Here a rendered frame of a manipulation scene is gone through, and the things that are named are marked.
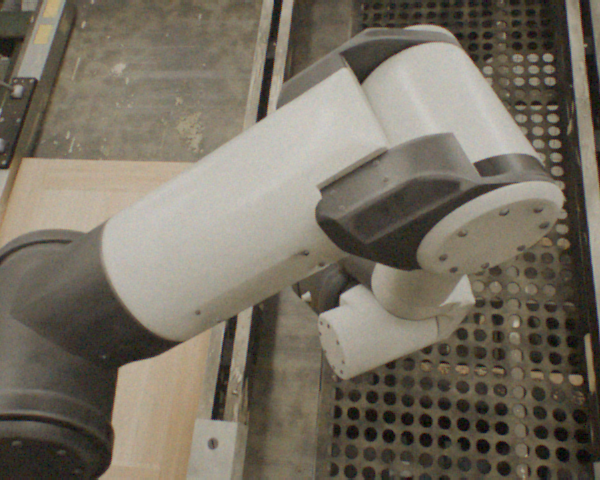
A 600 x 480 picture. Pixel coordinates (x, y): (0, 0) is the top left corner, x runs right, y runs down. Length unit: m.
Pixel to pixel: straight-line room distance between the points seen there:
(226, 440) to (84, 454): 0.47
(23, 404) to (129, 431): 0.59
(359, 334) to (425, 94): 0.26
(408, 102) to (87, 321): 0.21
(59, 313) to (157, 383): 0.57
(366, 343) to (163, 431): 0.46
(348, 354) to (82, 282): 0.26
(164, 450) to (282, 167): 0.67
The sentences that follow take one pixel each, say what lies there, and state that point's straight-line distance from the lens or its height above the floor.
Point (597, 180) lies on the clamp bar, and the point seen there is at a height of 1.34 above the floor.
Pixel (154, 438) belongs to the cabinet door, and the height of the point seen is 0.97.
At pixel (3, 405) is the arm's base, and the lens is 0.32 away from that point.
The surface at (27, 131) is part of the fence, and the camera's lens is 1.19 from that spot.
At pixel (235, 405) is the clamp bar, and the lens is 0.80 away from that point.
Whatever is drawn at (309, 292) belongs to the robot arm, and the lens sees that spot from 0.60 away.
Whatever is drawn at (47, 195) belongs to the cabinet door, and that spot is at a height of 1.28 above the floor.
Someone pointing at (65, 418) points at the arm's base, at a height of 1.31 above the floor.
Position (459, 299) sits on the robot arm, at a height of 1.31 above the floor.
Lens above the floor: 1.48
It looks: 16 degrees down
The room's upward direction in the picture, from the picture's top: straight up
